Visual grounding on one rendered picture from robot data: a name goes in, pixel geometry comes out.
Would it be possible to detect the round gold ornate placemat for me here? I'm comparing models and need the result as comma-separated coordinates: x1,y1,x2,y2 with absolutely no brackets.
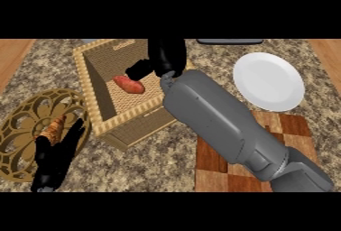
0,88,94,183

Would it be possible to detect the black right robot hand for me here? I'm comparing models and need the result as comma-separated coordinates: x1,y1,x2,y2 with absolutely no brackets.
125,39,188,82

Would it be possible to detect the checkered wooden cutting board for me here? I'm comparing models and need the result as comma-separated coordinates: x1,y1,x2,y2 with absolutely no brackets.
194,109,321,193

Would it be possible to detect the wicker basket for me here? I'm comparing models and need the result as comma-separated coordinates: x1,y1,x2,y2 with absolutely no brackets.
73,39,197,152

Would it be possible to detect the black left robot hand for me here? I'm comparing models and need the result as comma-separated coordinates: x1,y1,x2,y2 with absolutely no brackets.
30,117,89,193

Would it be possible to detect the red sweet potato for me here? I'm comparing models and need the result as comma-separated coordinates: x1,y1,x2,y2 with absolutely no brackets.
113,75,147,95

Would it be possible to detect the orange brown croissant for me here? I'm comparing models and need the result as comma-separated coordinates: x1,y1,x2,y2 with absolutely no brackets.
35,115,69,146

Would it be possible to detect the dark grey appliance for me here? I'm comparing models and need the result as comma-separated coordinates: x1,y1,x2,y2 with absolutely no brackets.
197,39,266,46

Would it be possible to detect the white plate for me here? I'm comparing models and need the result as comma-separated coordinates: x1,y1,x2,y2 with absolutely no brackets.
232,51,308,113

